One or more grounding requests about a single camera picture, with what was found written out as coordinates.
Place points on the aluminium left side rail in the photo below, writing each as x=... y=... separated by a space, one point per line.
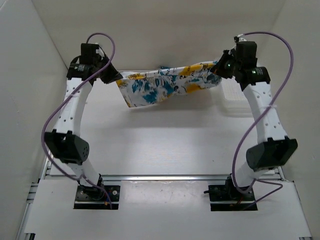
x=21 y=235

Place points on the white printed shorts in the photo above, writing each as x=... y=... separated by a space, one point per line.
x=141 y=89

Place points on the aluminium table edge rail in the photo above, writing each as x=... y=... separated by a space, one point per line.
x=193 y=177

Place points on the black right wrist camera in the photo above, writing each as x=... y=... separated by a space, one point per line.
x=245 y=53

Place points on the aluminium right side rail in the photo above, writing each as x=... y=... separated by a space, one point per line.
x=293 y=220

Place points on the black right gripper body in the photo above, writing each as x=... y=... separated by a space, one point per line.
x=226 y=68

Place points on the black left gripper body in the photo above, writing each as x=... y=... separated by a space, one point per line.
x=108 y=74

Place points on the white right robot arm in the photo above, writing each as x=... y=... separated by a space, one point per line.
x=274 y=147

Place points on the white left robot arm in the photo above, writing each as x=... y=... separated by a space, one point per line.
x=61 y=134

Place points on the white plastic mesh basket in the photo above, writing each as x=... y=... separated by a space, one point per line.
x=231 y=92

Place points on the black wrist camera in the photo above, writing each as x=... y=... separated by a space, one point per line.
x=90 y=54
x=245 y=53

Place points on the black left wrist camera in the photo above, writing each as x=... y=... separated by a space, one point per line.
x=90 y=54

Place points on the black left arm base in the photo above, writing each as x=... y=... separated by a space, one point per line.
x=91 y=198

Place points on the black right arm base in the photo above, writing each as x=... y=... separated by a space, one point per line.
x=226 y=198

